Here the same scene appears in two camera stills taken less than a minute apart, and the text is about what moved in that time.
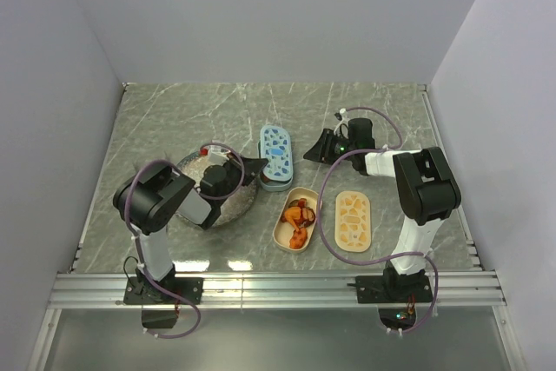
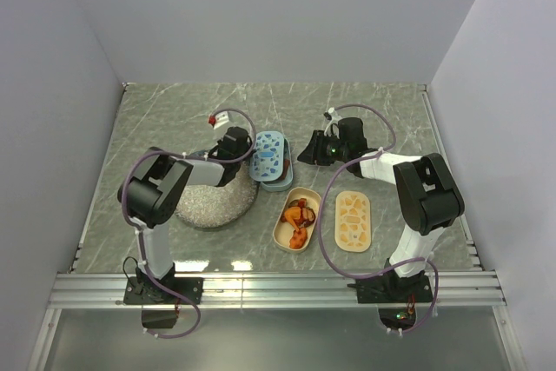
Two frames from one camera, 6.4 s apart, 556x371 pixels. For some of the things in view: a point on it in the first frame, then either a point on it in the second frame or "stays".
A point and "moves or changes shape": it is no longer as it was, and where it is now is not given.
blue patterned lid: x=275 y=146 moves or changes shape
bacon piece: x=308 y=214 stays
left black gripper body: x=234 y=175 to x=248 y=147
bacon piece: x=301 y=202 stays
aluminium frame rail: x=451 y=289 stays
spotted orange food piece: x=298 y=239 stays
